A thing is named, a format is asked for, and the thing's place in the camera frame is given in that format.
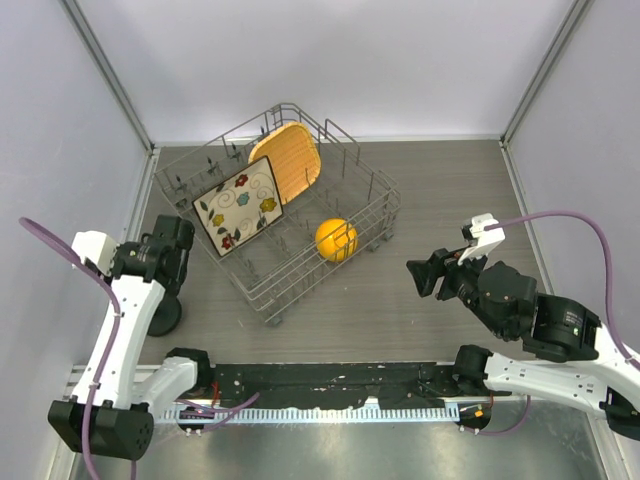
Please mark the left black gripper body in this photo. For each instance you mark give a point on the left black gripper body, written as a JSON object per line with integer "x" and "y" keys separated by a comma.
{"x": 174, "y": 283}

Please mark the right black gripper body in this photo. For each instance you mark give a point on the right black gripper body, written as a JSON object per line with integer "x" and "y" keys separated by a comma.
{"x": 457, "y": 280}

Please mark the black phone stand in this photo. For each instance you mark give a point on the black phone stand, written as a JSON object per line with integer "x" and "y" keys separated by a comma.
{"x": 166, "y": 317}

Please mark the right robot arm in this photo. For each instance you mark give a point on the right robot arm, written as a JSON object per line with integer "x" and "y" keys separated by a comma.
{"x": 576, "y": 362}

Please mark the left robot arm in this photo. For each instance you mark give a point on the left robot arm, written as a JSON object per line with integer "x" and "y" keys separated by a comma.
{"x": 108, "y": 414}

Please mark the yellow bowl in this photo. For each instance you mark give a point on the yellow bowl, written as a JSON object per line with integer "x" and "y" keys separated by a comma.
{"x": 336, "y": 240}

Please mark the floral square plate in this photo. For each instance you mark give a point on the floral square plate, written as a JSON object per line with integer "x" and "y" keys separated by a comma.
{"x": 240, "y": 207}

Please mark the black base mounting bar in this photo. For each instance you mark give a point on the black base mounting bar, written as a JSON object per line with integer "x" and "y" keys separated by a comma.
{"x": 338, "y": 386}

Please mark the woven yellow tray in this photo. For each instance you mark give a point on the woven yellow tray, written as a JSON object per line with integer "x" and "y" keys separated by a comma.
{"x": 294, "y": 159}

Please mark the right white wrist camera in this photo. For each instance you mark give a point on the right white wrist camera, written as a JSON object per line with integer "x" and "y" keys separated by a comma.
{"x": 482, "y": 235}

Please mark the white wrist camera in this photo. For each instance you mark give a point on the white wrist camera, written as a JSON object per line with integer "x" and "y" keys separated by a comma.
{"x": 482, "y": 235}
{"x": 95, "y": 248}

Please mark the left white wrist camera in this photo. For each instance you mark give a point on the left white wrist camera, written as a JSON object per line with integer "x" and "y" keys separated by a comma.
{"x": 95, "y": 248}

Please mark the grey wire dish rack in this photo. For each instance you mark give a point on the grey wire dish rack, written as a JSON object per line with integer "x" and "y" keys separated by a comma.
{"x": 280, "y": 265}

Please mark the white slotted cable duct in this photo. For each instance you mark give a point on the white slotted cable duct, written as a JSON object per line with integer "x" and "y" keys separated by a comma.
{"x": 369, "y": 413}

